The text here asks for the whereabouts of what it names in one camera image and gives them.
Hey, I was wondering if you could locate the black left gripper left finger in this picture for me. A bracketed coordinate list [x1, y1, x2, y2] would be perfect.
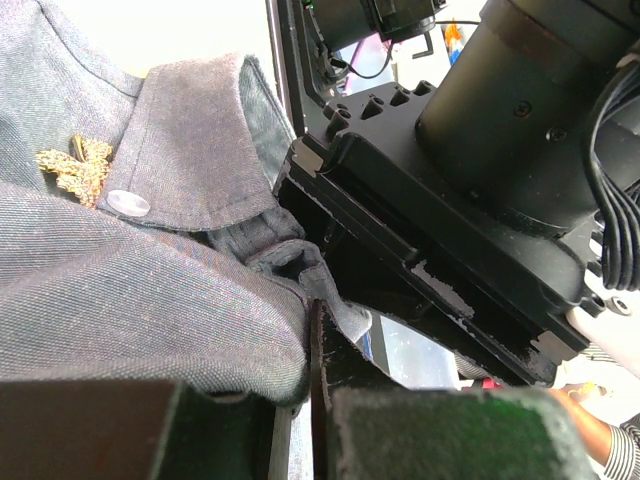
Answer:
[1, 380, 275, 479]

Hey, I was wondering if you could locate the gold brooch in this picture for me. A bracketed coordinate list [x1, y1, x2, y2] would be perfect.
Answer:
[36, 134, 113, 209]

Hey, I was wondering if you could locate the grey button-up shirt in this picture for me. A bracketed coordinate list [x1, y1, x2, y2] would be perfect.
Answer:
[1, 1, 371, 404]

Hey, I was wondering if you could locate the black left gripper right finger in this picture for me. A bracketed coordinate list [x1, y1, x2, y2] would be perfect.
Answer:
[310, 301, 597, 479]

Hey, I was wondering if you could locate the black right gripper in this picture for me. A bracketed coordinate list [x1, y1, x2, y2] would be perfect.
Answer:
[276, 82, 604, 386]

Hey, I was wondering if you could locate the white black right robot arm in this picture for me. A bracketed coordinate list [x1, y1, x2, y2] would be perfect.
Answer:
[276, 1, 639, 386]

